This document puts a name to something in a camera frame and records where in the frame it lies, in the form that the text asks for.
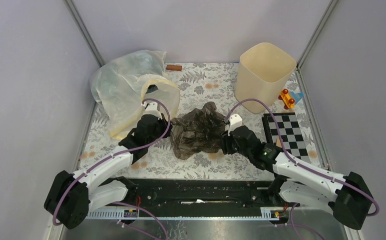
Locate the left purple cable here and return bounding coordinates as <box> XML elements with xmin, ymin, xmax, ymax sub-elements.
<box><xmin>52</xmin><ymin>98</ymin><xmax>172</xmax><ymax>240</ymax></box>

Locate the floral patterned table mat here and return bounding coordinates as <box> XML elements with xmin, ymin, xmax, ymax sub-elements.
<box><xmin>78</xmin><ymin>61</ymin><xmax>323</xmax><ymax>181</ymax></box>

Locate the tan wooden block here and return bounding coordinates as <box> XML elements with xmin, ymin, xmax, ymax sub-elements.
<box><xmin>275</xmin><ymin>138</ymin><xmax>282</xmax><ymax>148</ymax></box>

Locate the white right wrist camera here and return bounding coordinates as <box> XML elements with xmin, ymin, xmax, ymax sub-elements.
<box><xmin>225</xmin><ymin>114</ymin><xmax>243</xmax><ymax>135</ymax></box>

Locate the black white checkerboard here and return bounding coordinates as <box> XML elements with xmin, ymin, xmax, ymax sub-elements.
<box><xmin>262</xmin><ymin>112</ymin><xmax>310</xmax><ymax>163</ymax></box>

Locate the aluminium frame post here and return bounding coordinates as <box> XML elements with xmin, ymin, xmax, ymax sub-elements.
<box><xmin>63</xmin><ymin>0</ymin><xmax>106</xmax><ymax>67</ymax></box>
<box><xmin>296</xmin><ymin>0</ymin><xmax>340</xmax><ymax>69</ymax></box>

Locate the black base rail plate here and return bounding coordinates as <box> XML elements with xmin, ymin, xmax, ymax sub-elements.
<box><xmin>123</xmin><ymin>178</ymin><xmax>288</xmax><ymax>211</ymax></box>

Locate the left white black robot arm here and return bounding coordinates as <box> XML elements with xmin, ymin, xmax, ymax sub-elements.
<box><xmin>44</xmin><ymin>114</ymin><xmax>171</xmax><ymax>229</ymax></box>

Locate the orange red toy car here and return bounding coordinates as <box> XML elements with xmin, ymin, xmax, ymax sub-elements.
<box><xmin>278</xmin><ymin>88</ymin><xmax>296</xmax><ymax>110</ymax></box>

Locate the brown cylinder stick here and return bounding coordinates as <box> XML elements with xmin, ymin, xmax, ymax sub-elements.
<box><xmin>166</xmin><ymin>64</ymin><xmax>182</xmax><ymax>72</ymax></box>

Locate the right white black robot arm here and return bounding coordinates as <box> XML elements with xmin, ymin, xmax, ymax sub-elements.
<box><xmin>221</xmin><ymin>126</ymin><xmax>373</xmax><ymax>230</ymax></box>

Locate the translucent white plastic bag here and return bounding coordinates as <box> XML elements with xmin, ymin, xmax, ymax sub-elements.
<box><xmin>89</xmin><ymin>50</ymin><xmax>180</xmax><ymax>140</ymax></box>

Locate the blue paper piece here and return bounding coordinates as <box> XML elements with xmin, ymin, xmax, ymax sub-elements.
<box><xmin>290</xmin><ymin>91</ymin><xmax>304</xmax><ymax>103</ymax></box>

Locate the grey slotted cable duct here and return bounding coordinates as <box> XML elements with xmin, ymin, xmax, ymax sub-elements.
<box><xmin>86</xmin><ymin>206</ymin><xmax>280</xmax><ymax>221</ymax></box>

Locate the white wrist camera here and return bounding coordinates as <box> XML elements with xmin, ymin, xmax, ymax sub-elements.
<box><xmin>143</xmin><ymin>101</ymin><xmax>162</xmax><ymax>120</ymax></box>
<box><xmin>225</xmin><ymin>114</ymin><xmax>243</xmax><ymax>135</ymax></box>

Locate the dark trash bag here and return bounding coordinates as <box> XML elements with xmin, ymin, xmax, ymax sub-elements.
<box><xmin>170</xmin><ymin>101</ymin><xmax>226</xmax><ymax>160</ymax></box>

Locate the beige plastic trash bin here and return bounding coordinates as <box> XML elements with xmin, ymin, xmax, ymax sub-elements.
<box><xmin>235</xmin><ymin>42</ymin><xmax>297</xmax><ymax>107</ymax></box>

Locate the left aluminium frame post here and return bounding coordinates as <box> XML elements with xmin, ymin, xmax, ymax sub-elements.
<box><xmin>63</xmin><ymin>0</ymin><xmax>106</xmax><ymax>67</ymax></box>

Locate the right aluminium frame post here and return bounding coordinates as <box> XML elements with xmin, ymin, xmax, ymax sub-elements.
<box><xmin>296</xmin><ymin>0</ymin><xmax>340</xmax><ymax>69</ymax></box>

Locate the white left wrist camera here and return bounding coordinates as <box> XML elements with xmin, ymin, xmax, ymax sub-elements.
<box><xmin>143</xmin><ymin>101</ymin><xmax>162</xmax><ymax>120</ymax></box>

